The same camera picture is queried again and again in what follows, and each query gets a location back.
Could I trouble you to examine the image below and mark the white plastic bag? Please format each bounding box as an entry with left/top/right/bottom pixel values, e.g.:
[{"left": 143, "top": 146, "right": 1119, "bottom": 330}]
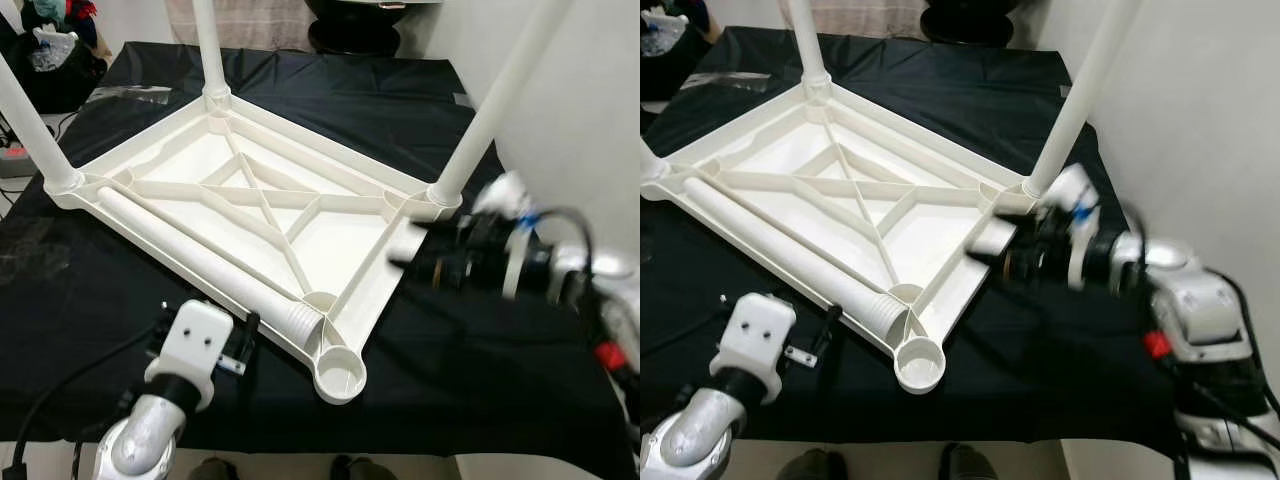
[
  {"left": 645, "top": 10, "right": 691, "bottom": 57},
  {"left": 30, "top": 28, "right": 77, "bottom": 73}
]

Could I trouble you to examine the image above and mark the beige cloth covered bench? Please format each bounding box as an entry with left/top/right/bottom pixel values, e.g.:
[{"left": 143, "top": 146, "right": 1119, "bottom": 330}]
[
  {"left": 165, "top": 0, "right": 321, "bottom": 51},
  {"left": 810, "top": 0, "right": 926, "bottom": 39}
]

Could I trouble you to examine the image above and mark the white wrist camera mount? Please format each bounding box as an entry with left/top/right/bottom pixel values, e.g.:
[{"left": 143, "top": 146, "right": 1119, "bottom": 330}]
[
  {"left": 718, "top": 293, "right": 799, "bottom": 406},
  {"left": 470, "top": 172, "right": 561, "bottom": 301},
  {"left": 1040, "top": 165, "right": 1111, "bottom": 291},
  {"left": 145, "top": 300, "right": 236, "bottom": 411}
]

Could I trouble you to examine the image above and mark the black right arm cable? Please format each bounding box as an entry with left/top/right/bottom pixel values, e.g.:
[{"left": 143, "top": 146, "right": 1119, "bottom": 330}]
[
  {"left": 520, "top": 205, "right": 640, "bottom": 381},
  {"left": 1115, "top": 205, "right": 1280, "bottom": 441}
]

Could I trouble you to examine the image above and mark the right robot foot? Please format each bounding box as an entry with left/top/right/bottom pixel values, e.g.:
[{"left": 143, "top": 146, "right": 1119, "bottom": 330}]
[
  {"left": 330, "top": 455, "right": 397, "bottom": 480},
  {"left": 940, "top": 443, "right": 1001, "bottom": 480}
]

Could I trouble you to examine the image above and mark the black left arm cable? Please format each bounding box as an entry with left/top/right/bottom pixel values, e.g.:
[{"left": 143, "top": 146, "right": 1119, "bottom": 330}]
[
  {"left": 660, "top": 305, "right": 736, "bottom": 351},
  {"left": 0, "top": 320, "right": 166, "bottom": 480}
]

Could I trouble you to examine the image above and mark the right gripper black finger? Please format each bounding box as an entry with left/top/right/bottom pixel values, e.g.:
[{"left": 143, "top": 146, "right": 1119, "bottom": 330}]
[
  {"left": 385, "top": 250, "right": 471, "bottom": 293},
  {"left": 965, "top": 245, "right": 1041, "bottom": 288}
]

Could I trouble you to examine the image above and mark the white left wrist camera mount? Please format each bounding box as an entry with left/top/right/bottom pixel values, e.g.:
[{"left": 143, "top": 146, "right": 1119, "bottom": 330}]
[
  {"left": 718, "top": 293, "right": 799, "bottom": 406},
  {"left": 145, "top": 300, "right": 236, "bottom": 411}
]

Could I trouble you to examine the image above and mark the open black suitcase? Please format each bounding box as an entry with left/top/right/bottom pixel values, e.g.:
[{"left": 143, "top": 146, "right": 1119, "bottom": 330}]
[
  {"left": 0, "top": 20, "right": 106, "bottom": 113},
  {"left": 640, "top": 10, "right": 713, "bottom": 101}
]

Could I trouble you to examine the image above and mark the grey box with red button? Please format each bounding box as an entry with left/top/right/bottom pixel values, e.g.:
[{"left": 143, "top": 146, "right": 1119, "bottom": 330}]
[{"left": 0, "top": 145, "right": 37, "bottom": 179}]

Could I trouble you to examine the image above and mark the white plastic table top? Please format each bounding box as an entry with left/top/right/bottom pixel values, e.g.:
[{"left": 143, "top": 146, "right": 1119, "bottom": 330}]
[
  {"left": 45, "top": 85, "right": 466, "bottom": 406},
  {"left": 640, "top": 78, "right": 1046, "bottom": 396}
]

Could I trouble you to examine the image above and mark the clear tape patch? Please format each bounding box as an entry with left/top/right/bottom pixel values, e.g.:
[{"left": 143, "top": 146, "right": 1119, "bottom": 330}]
[{"left": 0, "top": 220, "right": 71, "bottom": 286}]

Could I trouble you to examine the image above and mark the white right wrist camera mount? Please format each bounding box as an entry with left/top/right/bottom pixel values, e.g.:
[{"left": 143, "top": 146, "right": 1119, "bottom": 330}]
[
  {"left": 1040, "top": 165, "right": 1111, "bottom": 291},
  {"left": 470, "top": 172, "right": 561, "bottom": 301}
]

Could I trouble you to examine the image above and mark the black tablecloth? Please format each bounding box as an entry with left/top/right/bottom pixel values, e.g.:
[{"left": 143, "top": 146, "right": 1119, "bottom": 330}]
[
  {"left": 640, "top": 25, "right": 1181, "bottom": 461},
  {"left": 0, "top": 42, "right": 626, "bottom": 471}
]

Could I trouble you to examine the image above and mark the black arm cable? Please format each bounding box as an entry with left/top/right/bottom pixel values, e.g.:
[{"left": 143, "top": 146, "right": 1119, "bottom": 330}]
[
  {"left": 520, "top": 205, "right": 640, "bottom": 381},
  {"left": 660, "top": 305, "right": 736, "bottom": 351},
  {"left": 1115, "top": 205, "right": 1280, "bottom": 441},
  {"left": 0, "top": 320, "right": 166, "bottom": 480}
]

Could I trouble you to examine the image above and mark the black round basin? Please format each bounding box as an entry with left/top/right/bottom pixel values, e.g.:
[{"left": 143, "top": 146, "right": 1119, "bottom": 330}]
[
  {"left": 305, "top": 0, "right": 403, "bottom": 56},
  {"left": 920, "top": 0, "right": 1011, "bottom": 46}
]

